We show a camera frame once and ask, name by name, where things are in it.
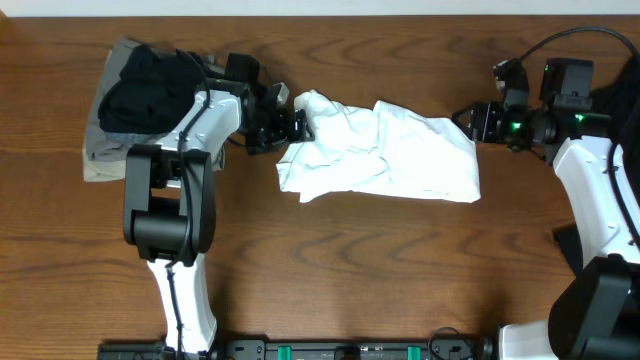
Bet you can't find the white printed t-shirt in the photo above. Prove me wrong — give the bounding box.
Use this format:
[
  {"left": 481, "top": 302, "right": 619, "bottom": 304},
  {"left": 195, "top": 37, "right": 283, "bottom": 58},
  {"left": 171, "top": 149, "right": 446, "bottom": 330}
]
[{"left": 276, "top": 90, "right": 481, "bottom": 203}]

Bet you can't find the grey folded garment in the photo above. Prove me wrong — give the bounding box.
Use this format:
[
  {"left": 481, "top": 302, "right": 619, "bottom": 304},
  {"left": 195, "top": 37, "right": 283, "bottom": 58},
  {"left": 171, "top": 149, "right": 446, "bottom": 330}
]
[{"left": 85, "top": 129, "right": 163, "bottom": 162}]

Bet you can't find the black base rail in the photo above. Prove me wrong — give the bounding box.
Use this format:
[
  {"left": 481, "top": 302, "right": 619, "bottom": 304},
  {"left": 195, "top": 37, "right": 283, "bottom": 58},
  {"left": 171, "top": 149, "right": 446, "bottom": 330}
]
[{"left": 97, "top": 338, "right": 496, "bottom": 360}]

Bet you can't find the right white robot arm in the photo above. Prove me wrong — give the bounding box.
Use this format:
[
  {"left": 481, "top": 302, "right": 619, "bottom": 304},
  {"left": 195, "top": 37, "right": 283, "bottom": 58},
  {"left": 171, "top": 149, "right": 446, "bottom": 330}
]
[{"left": 452, "top": 102, "right": 639, "bottom": 359}]

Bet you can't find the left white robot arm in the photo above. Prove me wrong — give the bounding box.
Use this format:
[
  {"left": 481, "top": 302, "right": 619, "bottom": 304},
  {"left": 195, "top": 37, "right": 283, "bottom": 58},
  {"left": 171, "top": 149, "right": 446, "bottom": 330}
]
[{"left": 123, "top": 84, "right": 314, "bottom": 359}]

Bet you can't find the black folded garment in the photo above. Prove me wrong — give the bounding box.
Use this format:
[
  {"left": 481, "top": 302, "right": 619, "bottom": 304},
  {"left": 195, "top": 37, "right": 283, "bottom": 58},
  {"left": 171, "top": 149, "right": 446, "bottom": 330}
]
[{"left": 98, "top": 45, "right": 207, "bottom": 135}]

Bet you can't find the beige folded garment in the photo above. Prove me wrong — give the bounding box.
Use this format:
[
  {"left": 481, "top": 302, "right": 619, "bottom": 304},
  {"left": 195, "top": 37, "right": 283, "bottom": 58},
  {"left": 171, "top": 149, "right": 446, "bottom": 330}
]
[{"left": 82, "top": 37, "right": 234, "bottom": 183}]

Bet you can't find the black cloth pile right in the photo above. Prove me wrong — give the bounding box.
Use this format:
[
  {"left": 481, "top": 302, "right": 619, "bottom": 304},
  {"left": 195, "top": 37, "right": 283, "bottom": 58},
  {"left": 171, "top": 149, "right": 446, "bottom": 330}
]
[{"left": 552, "top": 52, "right": 640, "bottom": 276}]

